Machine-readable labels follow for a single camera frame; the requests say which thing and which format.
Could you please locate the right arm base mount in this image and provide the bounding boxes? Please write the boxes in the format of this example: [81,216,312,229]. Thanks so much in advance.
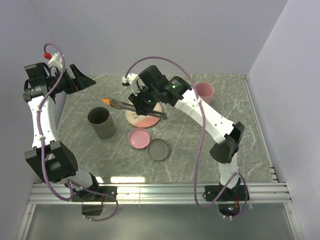
[202,184,250,219]

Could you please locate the pink cylindrical container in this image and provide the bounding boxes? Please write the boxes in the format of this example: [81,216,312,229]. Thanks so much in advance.
[195,82,215,105]

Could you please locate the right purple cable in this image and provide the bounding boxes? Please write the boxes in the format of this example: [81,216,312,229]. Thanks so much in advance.
[124,56,250,221]

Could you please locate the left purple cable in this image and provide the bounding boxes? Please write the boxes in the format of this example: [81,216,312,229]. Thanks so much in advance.
[36,43,119,221]

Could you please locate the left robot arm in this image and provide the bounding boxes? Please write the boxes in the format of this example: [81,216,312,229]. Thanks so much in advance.
[23,62,101,201]

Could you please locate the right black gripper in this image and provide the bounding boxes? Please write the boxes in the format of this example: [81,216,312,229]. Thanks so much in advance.
[128,85,160,117]

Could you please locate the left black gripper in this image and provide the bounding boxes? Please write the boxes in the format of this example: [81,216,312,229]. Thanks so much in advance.
[46,64,96,95]

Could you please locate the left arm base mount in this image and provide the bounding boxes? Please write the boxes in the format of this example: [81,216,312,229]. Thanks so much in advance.
[72,186,119,222]

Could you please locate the pink round lid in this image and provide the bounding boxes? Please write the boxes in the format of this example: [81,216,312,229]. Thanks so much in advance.
[128,128,151,149]

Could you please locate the grey cylindrical container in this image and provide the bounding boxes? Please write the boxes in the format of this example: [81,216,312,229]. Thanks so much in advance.
[87,107,116,140]

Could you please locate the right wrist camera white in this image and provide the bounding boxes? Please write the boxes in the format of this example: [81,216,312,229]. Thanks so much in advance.
[122,73,140,96]

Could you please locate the purple cable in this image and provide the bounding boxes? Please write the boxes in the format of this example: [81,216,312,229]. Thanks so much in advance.
[36,43,119,221]
[124,56,250,221]

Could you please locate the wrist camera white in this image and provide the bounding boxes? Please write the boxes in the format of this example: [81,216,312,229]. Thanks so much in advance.
[44,52,63,71]
[122,73,140,96]

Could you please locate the grey round lid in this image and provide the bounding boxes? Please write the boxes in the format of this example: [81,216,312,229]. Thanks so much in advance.
[147,138,170,161]

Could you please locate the metal tongs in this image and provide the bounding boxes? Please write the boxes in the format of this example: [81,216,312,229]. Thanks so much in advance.
[106,98,168,120]

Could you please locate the pink and cream plate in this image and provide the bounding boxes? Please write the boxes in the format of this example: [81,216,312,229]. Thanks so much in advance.
[124,110,161,128]

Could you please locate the salmon slice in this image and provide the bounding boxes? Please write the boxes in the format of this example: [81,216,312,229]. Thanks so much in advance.
[101,97,111,106]

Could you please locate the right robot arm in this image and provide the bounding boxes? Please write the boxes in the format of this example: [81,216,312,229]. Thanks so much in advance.
[122,65,245,200]

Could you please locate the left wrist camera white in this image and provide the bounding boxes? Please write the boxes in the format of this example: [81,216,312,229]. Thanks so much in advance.
[44,52,63,71]

